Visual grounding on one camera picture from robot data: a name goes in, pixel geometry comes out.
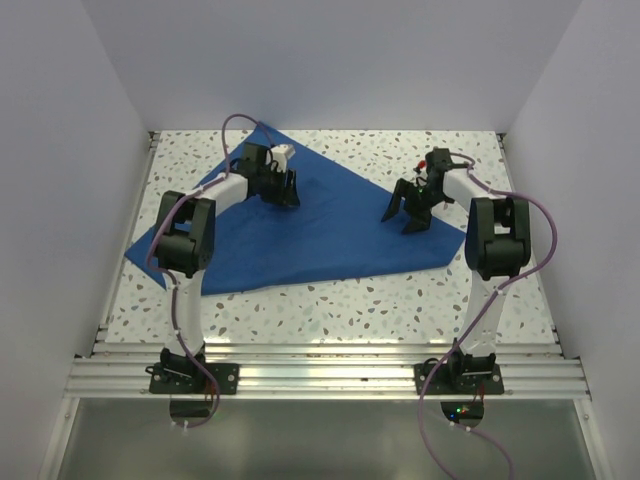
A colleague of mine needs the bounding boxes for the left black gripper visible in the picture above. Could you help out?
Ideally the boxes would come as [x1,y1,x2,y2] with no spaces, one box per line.
[257,166,299,207]

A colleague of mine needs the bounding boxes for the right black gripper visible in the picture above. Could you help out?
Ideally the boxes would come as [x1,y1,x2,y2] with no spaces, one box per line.
[382,178,449,235]

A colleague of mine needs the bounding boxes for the blue surgical drape cloth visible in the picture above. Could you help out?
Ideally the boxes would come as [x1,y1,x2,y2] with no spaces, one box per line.
[123,123,466,295]

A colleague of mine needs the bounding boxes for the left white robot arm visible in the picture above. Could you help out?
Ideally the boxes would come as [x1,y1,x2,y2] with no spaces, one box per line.
[147,142,300,393]

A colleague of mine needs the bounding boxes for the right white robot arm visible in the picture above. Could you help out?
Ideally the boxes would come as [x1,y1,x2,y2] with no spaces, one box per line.
[382,148,531,393]

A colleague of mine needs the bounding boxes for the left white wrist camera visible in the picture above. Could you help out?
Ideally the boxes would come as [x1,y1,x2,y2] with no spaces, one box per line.
[269,144,295,173]

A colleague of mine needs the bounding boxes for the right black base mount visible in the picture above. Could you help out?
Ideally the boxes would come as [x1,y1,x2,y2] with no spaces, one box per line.
[425,351,505,395]

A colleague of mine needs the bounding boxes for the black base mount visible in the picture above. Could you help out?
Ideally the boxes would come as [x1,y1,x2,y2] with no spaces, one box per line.
[425,351,505,395]
[145,348,240,395]

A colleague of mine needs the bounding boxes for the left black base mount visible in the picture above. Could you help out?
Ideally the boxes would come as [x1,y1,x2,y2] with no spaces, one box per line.
[145,348,240,395]

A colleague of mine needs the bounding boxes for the aluminium frame rail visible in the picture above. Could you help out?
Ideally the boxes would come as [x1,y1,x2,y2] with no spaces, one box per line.
[64,342,590,400]

